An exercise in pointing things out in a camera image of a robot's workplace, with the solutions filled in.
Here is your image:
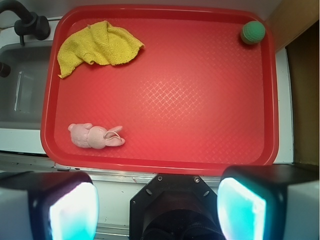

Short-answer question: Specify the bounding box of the dark grey faucet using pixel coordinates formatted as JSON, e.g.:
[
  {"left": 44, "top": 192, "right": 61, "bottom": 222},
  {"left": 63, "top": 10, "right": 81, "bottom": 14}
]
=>
[{"left": 0, "top": 0, "right": 51, "bottom": 46}]

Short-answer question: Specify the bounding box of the pink plush bunny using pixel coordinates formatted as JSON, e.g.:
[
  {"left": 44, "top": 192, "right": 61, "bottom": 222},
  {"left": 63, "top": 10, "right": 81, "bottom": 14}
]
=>
[{"left": 67, "top": 123, "right": 125, "bottom": 150}]

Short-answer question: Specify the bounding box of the red plastic tray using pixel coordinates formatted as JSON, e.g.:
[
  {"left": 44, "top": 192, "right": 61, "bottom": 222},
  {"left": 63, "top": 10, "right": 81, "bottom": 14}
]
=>
[{"left": 40, "top": 5, "right": 279, "bottom": 176}]

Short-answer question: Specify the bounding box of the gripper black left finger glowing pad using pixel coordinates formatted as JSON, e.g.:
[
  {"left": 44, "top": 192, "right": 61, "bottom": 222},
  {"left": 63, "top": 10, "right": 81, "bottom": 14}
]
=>
[{"left": 0, "top": 171, "right": 99, "bottom": 240}]

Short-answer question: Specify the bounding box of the grey sink basin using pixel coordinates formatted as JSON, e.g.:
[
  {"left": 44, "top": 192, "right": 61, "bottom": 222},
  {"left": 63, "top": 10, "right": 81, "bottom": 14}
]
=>
[{"left": 0, "top": 41, "right": 52, "bottom": 130}]

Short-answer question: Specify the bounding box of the yellow cloth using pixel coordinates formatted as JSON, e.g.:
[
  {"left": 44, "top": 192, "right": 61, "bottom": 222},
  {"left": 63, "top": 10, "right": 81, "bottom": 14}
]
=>
[{"left": 57, "top": 20, "right": 145, "bottom": 79}]

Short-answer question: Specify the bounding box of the black octagonal mount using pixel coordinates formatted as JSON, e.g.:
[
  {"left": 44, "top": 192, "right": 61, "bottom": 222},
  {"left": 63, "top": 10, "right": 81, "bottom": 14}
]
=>
[{"left": 129, "top": 174, "right": 225, "bottom": 240}]

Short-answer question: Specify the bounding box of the brown cardboard panel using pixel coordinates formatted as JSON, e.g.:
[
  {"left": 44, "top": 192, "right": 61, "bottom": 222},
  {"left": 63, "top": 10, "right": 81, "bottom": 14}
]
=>
[{"left": 266, "top": 0, "right": 320, "bottom": 165}]

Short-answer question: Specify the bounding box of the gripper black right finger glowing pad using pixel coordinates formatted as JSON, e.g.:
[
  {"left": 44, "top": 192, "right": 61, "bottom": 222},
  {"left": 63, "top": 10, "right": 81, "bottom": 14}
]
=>
[{"left": 217, "top": 164, "right": 320, "bottom": 240}]

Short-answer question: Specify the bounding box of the green ball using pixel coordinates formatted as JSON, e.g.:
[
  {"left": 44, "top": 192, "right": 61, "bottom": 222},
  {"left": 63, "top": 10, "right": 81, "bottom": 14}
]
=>
[{"left": 240, "top": 21, "right": 266, "bottom": 45}]

